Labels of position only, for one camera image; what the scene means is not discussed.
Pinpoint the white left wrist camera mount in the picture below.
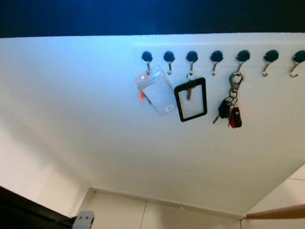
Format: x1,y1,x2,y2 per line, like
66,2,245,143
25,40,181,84
72,211,95,229

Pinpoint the key bunch with red fob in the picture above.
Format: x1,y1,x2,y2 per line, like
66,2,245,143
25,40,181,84
213,72,244,129

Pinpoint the tapered wooden table leg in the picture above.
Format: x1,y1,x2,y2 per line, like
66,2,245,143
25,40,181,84
244,203,305,220

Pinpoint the small metal key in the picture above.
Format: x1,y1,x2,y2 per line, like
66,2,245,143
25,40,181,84
186,73,197,102

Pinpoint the black frame badge holder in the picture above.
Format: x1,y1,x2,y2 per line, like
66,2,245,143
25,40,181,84
173,76,208,123

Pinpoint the clear plastic badge holder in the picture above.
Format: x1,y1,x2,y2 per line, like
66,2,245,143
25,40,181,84
136,66,177,116

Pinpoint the black round metal wall hook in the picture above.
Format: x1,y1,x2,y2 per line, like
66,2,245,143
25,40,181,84
262,50,280,78
186,51,199,76
289,50,305,78
210,51,224,77
142,51,153,76
236,50,251,74
163,51,175,76

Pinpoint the black furniture piece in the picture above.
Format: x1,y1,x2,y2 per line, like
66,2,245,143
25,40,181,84
0,186,77,229

